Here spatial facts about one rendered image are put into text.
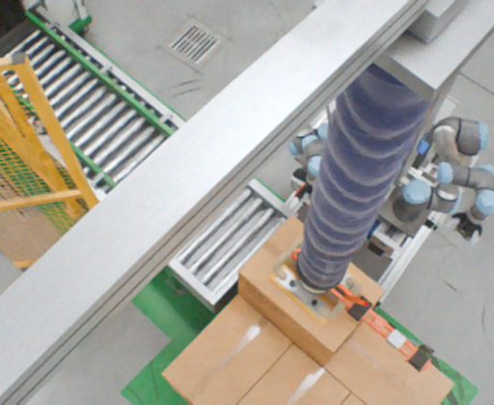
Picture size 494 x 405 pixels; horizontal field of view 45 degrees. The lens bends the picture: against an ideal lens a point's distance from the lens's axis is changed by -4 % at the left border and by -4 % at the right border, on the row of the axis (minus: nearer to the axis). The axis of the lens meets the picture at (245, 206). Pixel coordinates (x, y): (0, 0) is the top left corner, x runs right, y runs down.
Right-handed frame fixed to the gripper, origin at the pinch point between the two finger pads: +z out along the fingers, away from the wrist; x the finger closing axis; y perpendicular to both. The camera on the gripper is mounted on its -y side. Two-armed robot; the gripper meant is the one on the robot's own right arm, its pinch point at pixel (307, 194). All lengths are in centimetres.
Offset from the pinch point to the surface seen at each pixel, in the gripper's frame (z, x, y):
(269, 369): 55, -67, 39
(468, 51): -180, -29, 44
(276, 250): 13.4, -27.3, 5.4
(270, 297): 13, -47, 19
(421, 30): -183, -34, 35
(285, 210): 49, 4, -14
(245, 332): 53, -61, 16
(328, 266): -40, -34, 36
